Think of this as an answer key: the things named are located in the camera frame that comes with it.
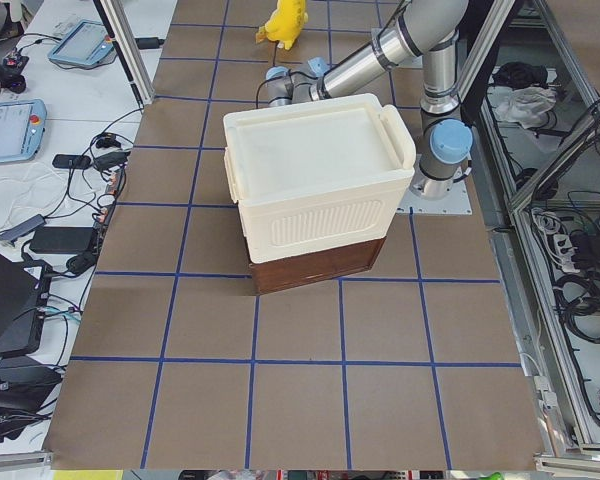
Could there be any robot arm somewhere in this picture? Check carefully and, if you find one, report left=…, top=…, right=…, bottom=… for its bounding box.
left=266, top=1, right=473, bottom=201

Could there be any white drawer cabinet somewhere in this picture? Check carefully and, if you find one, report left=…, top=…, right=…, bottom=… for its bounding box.
left=223, top=93, right=416, bottom=264

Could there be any dark wooden cabinet base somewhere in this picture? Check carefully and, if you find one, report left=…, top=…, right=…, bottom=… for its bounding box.
left=248, top=237, right=386, bottom=294

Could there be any yellow plush toy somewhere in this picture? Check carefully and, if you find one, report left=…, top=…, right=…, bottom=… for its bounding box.
left=261, top=0, right=309, bottom=51

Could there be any black power adapter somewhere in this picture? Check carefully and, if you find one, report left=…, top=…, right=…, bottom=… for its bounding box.
left=29, top=226, right=95, bottom=254

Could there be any white crumpled cloth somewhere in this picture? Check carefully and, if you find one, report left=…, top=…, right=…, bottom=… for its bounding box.
left=494, top=86, right=557, bottom=129

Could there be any upper teach pendant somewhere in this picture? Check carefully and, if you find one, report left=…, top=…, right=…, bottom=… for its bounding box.
left=47, top=20, right=115, bottom=70

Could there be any teach pendant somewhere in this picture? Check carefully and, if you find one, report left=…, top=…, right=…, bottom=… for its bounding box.
left=47, top=20, right=115, bottom=70
left=0, top=99, right=47, bottom=164

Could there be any black laptop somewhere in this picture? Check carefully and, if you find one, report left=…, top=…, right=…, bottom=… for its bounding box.
left=0, top=254, right=51, bottom=358

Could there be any lower teach pendant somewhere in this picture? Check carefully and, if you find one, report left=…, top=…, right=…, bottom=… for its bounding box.
left=0, top=99, right=47, bottom=164

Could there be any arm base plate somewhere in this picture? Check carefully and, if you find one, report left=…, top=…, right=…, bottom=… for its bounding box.
left=396, top=154, right=473, bottom=216

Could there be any aluminium frame post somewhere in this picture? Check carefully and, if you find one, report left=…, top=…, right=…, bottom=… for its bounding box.
left=93, top=0, right=155, bottom=108

